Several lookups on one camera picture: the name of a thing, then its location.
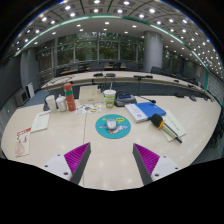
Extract white paper sheet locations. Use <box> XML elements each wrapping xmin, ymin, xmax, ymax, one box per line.
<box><xmin>162</xmin><ymin>109</ymin><xmax>188</xmax><ymax>142</ymax></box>

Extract beige cardboard box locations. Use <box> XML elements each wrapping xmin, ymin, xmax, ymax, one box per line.
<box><xmin>78</xmin><ymin>85</ymin><xmax>105</xmax><ymax>106</ymax></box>

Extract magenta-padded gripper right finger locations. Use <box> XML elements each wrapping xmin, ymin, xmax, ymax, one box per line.
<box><xmin>132</xmin><ymin>143</ymin><xmax>182</xmax><ymax>186</ymax></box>

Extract blue and white book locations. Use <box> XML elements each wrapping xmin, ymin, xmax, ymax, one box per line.
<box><xmin>124</xmin><ymin>101</ymin><xmax>167</xmax><ymax>124</ymax></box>

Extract silver grey computer mouse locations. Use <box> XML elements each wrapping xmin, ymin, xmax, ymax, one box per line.
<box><xmin>105</xmin><ymin>118</ymin><xmax>118</xmax><ymax>131</ymax></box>

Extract round teal cartoon mouse pad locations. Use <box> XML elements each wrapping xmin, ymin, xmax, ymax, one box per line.
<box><xmin>95</xmin><ymin>113</ymin><xmax>132</xmax><ymax>140</ymax></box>

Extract white booklet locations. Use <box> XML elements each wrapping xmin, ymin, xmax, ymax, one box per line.
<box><xmin>30</xmin><ymin>110</ymin><xmax>52</xmax><ymax>134</ymax></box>

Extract ceiling lights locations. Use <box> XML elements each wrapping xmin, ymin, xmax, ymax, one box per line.
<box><xmin>13</xmin><ymin>0</ymin><xmax>224</xmax><ymax>78</ymax></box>

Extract colourful sticker sheet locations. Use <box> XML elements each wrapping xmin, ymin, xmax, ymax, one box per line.
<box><xmin>75</xmin><ymin>103</ymin><xmax>103</xmax><ymax>115</ymax></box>

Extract red and white leaflet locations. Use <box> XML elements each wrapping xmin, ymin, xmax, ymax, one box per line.
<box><xmin>14</xmin><ymin>127</ymin><xmax>32</xmax><ymax>158</ymax></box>

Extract red bottle with green band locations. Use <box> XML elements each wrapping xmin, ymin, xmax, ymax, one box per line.
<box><xmin>63</xmin><ymin>82</ymin><xmax>77</xmax><ymax>112</ymax></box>

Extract white lidded mug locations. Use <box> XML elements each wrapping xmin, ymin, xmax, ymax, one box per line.
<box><xmin>55</xmin><ymin>94</ymin><xmax>69</xmax><ymax>112</ymax></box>

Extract grey conference microphone console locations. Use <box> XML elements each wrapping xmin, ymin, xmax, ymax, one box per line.
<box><xmin>114</xmin><ymin>92</ymin><xmax>157</xmax><ymax>108</ymax></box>

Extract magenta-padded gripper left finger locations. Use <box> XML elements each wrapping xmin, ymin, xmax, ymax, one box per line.
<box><xmin>42</xmin><ymin>142</ymin><xmax>92</xmax><ymax>185</ymax></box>

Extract dark office chairs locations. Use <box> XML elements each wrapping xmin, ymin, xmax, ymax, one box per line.
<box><xmin>54</xmin><ymin>61</ymin><xmax>201</xmax><ymax>86</ymax></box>

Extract tall white paper cup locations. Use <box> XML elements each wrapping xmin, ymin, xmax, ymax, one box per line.
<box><xmin>45</xmin><ymin>94</ymin><xmax>58</xmax><ymax>113</ymax></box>

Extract long curved conference desk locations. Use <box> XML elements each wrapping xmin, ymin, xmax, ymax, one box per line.
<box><xmin>40</xmin><ymin>70</ymin><xmax>206</xmax><ymax>98</ymax></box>

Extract green printed cup with straw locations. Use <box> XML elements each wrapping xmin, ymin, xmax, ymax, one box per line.
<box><xmin>102</xmin><ymin>81</ymin><xmax>117</xmax><ymax>109</ymax></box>

